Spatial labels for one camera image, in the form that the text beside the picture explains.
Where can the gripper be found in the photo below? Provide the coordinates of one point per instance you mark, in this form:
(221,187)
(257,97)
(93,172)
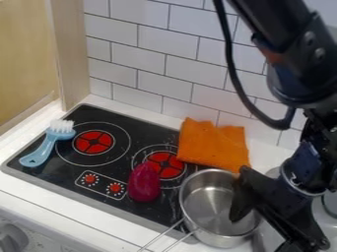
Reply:
(285,203)

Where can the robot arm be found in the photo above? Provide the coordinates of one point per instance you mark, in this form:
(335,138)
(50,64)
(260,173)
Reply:
(298,59)

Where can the silver pot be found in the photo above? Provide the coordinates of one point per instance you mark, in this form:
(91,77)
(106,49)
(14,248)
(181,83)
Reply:
(206,203)

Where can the toy stove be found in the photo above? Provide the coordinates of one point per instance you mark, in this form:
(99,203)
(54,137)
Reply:
(87,170)

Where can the orange cloth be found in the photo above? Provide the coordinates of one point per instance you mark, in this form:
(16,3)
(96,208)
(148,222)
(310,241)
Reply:
(210,144)

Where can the toy sink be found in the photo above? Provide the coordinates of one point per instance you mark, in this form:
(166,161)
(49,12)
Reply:
(330,205)

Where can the dark pink toy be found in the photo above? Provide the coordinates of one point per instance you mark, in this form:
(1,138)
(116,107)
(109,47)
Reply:
(144,183)

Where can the blue brush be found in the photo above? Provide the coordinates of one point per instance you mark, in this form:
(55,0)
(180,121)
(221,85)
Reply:
(46,146)

